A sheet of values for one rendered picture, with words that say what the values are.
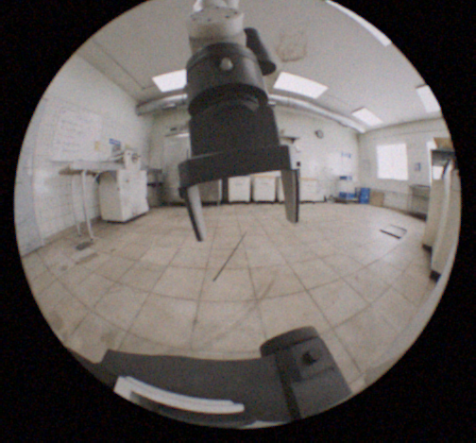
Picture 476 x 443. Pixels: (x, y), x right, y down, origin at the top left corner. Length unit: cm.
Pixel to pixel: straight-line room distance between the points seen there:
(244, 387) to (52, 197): 271
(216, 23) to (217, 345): 77
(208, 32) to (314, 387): 61
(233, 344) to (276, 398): 32
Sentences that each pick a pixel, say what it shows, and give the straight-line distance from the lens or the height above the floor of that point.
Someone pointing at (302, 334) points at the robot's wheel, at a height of 20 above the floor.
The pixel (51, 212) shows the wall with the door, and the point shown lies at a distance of 266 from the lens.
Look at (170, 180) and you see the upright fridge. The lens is 327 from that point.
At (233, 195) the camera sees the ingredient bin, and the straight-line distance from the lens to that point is 325.
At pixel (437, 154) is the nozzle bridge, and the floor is 113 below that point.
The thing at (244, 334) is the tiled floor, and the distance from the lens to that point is 65.
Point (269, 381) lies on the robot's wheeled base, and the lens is 43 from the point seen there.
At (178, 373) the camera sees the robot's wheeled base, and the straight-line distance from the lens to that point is 45.
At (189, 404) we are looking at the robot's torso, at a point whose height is 34.
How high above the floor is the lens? 59
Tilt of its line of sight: 10 degrees down
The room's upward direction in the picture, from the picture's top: straight up
